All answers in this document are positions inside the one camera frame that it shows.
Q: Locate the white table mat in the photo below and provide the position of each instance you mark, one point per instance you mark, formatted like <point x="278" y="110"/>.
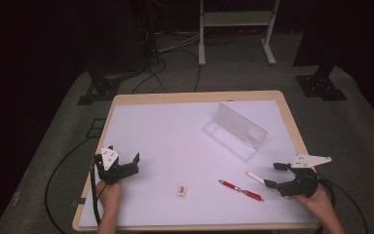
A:
<point x="162" y="146"/>

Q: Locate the white metal stand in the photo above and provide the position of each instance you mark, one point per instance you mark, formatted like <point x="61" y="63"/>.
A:
<point x="237" y="18"/>

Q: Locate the clear plastic pencil case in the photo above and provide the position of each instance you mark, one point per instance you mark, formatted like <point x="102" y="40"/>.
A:
<point x="235" y="133"/>

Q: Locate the small white eraser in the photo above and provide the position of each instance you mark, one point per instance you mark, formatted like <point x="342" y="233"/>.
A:
<point x="182" y="190"/>

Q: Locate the person's left hand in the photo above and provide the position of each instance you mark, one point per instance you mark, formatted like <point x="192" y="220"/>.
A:
<point x="109" y="196"/>

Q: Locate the white pen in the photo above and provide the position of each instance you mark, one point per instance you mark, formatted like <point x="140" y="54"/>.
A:
<point x="255" y="177"/>

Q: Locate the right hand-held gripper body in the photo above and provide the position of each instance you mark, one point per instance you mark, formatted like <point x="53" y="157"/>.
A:
<point x="302" y="185"/>

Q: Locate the person's right hand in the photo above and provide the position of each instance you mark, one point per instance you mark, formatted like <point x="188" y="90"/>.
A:
<point x="319" y="201"/>

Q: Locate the red pen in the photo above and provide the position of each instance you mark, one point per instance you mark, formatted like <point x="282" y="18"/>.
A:
<point x="240" y="190"/>

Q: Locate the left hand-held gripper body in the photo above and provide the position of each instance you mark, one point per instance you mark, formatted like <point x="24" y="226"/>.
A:
<point x="107" y="157"/>

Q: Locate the black stand base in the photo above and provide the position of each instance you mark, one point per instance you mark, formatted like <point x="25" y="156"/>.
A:
<point x="319" y="86"/>
<point x="100" y="89"/>

